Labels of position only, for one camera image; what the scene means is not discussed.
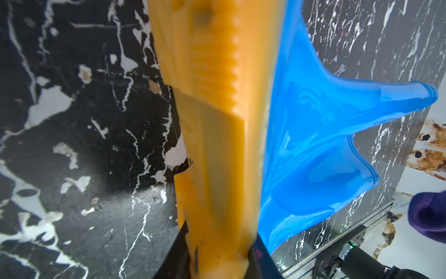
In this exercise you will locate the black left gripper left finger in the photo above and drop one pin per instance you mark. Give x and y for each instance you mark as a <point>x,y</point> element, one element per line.
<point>177,262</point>

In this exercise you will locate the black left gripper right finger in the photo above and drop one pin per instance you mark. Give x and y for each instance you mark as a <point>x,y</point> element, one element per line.
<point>261,265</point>

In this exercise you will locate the blue rubber boot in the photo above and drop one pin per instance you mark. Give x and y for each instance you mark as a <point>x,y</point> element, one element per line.
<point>267,129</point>

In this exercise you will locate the purple cloth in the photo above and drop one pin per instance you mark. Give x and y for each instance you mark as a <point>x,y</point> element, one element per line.
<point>427,215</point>

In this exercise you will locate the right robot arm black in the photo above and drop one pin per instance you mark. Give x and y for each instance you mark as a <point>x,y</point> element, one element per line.
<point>357,264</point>

